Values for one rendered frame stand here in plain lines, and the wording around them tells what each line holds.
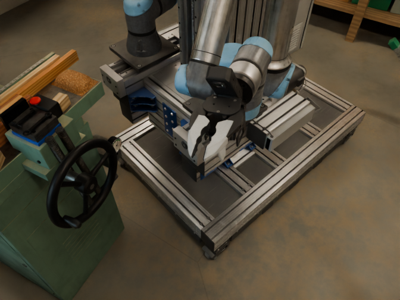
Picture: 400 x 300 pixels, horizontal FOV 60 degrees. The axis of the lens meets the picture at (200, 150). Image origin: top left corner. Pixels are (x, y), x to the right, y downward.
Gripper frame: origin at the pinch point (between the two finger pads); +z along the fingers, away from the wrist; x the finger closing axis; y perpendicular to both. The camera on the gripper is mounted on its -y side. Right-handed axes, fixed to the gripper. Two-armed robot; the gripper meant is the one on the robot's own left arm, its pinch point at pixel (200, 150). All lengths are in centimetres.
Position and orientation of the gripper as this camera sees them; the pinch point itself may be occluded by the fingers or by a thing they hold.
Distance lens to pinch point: 58.7
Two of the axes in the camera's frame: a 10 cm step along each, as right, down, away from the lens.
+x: -9.2, -2.0, 3.5
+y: 1.3, 6.8, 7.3
